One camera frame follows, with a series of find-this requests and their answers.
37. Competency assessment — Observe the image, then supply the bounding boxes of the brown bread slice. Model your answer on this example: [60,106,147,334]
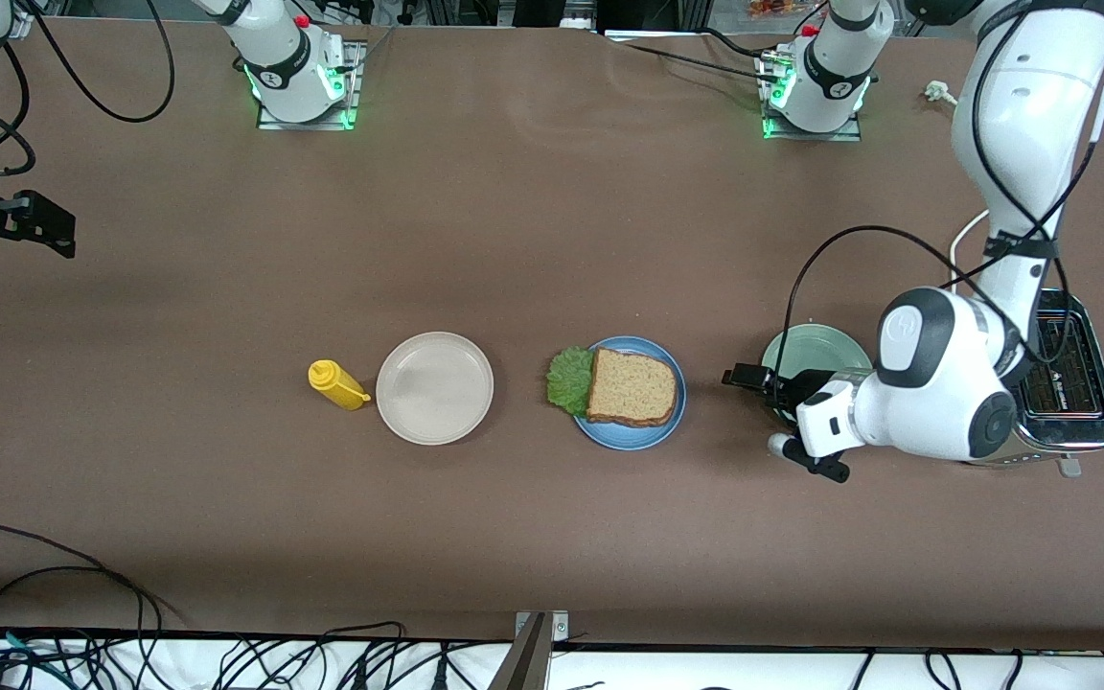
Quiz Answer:
[587,347,679,427]

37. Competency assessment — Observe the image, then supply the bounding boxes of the green lettuce leaf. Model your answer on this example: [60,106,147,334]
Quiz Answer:
[546,347,596,418]

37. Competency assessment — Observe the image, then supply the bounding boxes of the yellow mustard squeeze bottle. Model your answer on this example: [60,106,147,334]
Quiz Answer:
[308,359,372,412]

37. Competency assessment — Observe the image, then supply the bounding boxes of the pale green round plate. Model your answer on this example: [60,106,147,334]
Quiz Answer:
[761,324,874,427]

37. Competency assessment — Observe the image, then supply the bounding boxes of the blue round plate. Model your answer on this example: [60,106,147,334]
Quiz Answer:
[567,335,687,451]

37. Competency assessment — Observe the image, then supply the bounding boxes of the beige round plate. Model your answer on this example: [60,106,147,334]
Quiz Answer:
[375,331,495,447]

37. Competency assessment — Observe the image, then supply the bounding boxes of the beige chrome toaster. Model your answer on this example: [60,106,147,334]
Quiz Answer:
[969,287,1104,479]

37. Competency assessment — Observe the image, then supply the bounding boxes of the grey metal strut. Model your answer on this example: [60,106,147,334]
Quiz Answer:
[487,613,553,690]

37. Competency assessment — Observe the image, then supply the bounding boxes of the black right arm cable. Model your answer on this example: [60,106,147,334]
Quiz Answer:
[0,0,176,178]

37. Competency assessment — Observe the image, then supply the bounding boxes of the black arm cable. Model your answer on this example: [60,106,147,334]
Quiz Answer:
[0,0,176,178]
[782,14,1104,384]

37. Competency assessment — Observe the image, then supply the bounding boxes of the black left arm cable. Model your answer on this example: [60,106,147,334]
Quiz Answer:
[782,14,1104,384]

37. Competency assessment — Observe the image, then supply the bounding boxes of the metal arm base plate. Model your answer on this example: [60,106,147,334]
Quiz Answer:
[255,38,363,131]
[761,48,864,143]

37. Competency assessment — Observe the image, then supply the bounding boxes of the metal table edge bracket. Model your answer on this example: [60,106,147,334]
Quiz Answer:
[517,610,570,641]

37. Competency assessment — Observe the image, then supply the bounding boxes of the black base cable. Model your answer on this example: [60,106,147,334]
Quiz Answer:
[621,40,783,82]

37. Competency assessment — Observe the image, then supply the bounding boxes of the white toaster power cord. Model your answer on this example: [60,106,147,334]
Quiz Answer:
[926,81,994,288]

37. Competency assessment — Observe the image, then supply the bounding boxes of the black floor cable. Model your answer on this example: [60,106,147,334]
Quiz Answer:
[320,621,411,672]

